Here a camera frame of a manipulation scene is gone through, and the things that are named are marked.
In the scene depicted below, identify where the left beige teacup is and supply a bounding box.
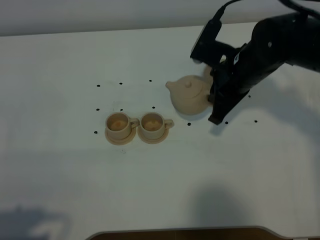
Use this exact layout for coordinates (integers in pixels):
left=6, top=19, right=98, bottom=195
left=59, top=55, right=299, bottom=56
left=105, top=112, right=140, bottom=143

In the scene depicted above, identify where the left beige cup saucer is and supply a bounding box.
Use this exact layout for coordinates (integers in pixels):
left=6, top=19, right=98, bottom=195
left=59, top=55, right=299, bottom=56
left=104, top=128, right=137, bottom=146

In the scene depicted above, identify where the right beige teacup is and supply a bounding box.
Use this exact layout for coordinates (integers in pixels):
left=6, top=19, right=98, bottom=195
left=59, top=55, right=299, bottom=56
left=139, top=112, right=174, bottom=140

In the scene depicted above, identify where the right beige cup saucer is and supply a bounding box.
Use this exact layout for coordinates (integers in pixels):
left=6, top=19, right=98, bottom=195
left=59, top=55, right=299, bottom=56
left=137, top=127, right=169, bottom=144

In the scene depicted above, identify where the beige teapot saucer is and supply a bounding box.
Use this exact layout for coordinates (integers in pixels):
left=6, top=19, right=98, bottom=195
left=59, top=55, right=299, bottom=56
left=202, top=55, right=227, bottom=90

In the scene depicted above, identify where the beige ceramic teapot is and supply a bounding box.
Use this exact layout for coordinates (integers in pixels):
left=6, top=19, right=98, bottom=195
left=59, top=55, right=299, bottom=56
left=165, top=75, right=211, bottom=116

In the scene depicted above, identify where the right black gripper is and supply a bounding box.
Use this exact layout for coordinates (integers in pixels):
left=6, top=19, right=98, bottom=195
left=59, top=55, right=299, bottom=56
left=190, top=19, right=255, bottom=125

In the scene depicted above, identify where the beige cup saucer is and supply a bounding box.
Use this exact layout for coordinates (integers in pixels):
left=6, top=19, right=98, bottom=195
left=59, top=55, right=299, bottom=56
left=104, top=128, right=137, bottom=146
left=137, top=127, right=169, bottom=144

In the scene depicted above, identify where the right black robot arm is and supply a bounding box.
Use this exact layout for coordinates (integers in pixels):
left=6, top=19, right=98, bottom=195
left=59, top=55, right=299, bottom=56
left=190, top=13, right=320, bottom=125

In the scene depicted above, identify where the beige teacup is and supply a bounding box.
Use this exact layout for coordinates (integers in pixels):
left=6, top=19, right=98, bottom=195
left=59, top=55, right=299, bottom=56
left=105, top=112, right=140, bottom=143
left=139, top=112, right=174, bottom=140

